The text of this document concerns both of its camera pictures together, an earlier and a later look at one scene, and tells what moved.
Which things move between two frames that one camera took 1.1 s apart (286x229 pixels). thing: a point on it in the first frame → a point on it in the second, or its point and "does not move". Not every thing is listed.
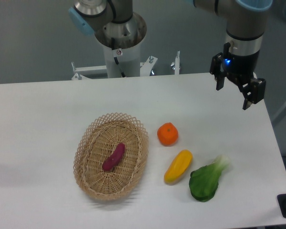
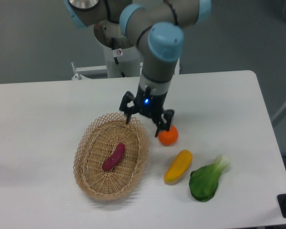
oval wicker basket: (98, 142) does not move
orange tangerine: (168, 134) does not move
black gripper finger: (216, 68) → (128, 111)
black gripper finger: (253, 92) → (166, 121)
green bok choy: (203, 182) does not move
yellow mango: (178, 167) does not move
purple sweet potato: (115, 158) does not move
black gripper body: (237, 67) → (148, 104)
